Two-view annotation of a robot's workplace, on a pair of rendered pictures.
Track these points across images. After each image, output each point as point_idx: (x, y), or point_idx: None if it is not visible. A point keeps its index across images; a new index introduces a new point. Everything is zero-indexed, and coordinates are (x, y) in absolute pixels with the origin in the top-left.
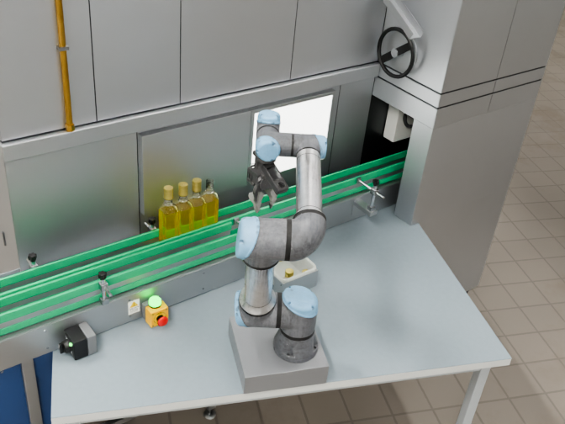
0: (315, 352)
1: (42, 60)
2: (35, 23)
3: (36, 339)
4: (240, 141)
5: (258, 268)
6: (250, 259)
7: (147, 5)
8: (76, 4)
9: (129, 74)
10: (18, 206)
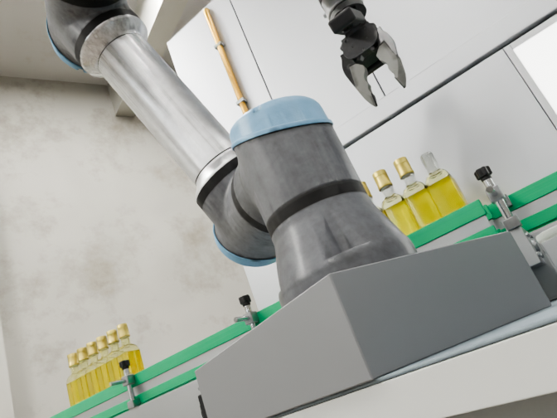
0: (343, 261)
1: (233, 121)
2: (221, 96)
3: (193, 400)
4: (511, 99)
5: (77, 57)
6: (65, 49)
7: (303, 26)
8: (244, 65)
9: (310, 95)
10: (251, 271)
